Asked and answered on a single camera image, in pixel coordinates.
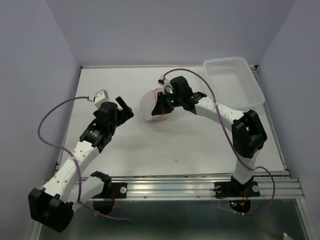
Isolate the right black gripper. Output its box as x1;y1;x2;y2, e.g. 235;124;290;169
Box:
150;91;183;116

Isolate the white mesh laundry bag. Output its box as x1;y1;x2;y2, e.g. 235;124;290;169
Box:
139;87;168;122

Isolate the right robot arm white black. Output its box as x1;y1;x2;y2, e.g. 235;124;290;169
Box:
151;76;267;195

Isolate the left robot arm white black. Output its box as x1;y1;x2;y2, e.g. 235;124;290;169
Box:
28;96;134;233

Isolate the white plastic basket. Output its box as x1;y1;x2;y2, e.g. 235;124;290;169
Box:
203;57;265;110

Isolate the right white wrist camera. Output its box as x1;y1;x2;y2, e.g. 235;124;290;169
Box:
157;75;173;94

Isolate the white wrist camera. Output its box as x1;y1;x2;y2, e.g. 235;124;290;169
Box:
93;89;110;109
157;75;173;94

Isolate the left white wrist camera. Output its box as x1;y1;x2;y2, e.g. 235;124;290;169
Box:
93;89;110;109

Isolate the aluminium frame rail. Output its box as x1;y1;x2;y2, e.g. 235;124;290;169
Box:
111;172;304;201

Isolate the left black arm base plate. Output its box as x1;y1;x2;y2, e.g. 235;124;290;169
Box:
81;171;128;199

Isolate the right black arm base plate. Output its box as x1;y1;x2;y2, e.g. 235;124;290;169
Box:
213;181;261;199

